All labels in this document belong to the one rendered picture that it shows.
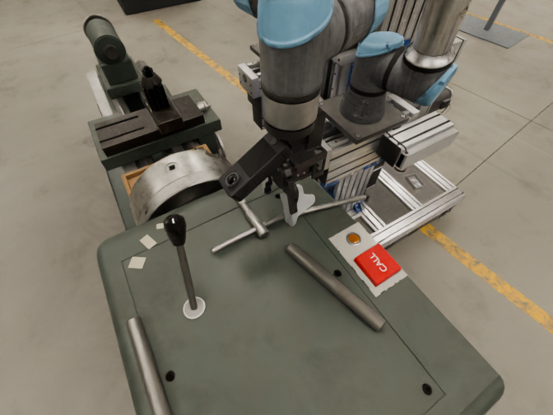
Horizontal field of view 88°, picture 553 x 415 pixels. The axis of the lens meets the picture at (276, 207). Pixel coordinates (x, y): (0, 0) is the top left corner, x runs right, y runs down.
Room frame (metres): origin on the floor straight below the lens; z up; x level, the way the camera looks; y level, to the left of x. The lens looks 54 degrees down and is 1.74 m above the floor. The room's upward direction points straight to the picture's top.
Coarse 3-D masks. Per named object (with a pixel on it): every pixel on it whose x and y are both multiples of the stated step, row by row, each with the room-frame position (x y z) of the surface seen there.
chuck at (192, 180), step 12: (180, 180) 0.44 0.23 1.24; (192, 180) 0.44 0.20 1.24; (204, 180) 0.45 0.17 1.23; (216, 180) 0.46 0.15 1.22; (168, 192) 0.41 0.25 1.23; (180, 192) 0.42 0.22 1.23; (192, 192) 0.43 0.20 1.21; (204, 192) 0.44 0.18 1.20; (156, 204) 0.39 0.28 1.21; (168, 204) 0.40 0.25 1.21; (180, 204) 0.41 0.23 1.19; (144, 216) 0.38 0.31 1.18; (156, 216) 0.38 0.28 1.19
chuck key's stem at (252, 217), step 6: (240, 204) 0.35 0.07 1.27; (246, 204) 0.35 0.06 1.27; (246, 210) 0.33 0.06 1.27; (252, 210) 0.33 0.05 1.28; (246, 216) 0.32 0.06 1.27; (252, 216) 0.32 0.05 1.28; (252, 222) 0.30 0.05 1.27; (258, 222) 0.30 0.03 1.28; (258, 228) 0.29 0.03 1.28; (264, 228) 0.29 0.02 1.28; (258, 234) 0.28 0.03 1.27; (264, 234) 0.28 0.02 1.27
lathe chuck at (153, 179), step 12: (168, 156) 0.52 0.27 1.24; (180, 156) 0.52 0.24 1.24; (192, 156) 0.53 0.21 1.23; (204, 156) 0.54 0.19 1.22; (156, 168) 0.49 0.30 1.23; (180, 168) 0.48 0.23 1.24; (192, 168) 0.49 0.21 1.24; (204, 168) 0.49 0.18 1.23; (216, 168) 0.51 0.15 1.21; (228, 168) 0.54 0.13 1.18; (144, 180) 0.47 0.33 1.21; (156, 180) 0.45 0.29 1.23; (168, 180) 0.45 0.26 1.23; (132, 192) 0.46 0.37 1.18; (144, 192) 0.44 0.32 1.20; (156, 192) 0.42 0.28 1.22; (132, 204) 0.43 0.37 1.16; (144, 204) 0.41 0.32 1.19
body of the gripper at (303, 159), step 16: (320, 112) 0.35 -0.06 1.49; (272, 128) 0.31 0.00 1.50; (304, 128) 0.31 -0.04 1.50; (320, 128) 0.34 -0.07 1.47; (288, 144) 0.32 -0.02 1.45; (304, 144) 0.33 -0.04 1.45; (320, 144) 0.34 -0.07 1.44; (288, 160) 0.31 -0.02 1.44; (304, 160) 0.31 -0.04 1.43; (320, 160) 0.32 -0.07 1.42; (272, 176) 0.32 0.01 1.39; (288, 176) 0.29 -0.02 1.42; (304, 176) 0.32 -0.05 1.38
